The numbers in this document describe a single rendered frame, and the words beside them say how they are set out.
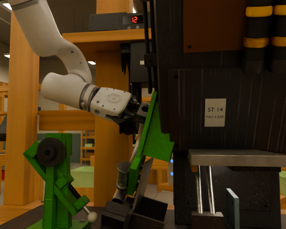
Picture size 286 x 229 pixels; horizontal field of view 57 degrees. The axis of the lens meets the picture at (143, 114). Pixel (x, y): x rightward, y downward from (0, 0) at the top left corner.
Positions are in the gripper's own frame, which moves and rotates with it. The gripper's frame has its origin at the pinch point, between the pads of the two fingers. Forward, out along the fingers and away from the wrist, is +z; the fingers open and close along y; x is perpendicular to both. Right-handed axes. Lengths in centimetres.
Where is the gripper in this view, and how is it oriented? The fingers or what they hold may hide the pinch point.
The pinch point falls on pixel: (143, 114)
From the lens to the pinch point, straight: 78.2
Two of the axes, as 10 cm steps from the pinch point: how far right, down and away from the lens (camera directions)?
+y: 3.0, -6.4, 7.1
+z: 9.5, 2.9, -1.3
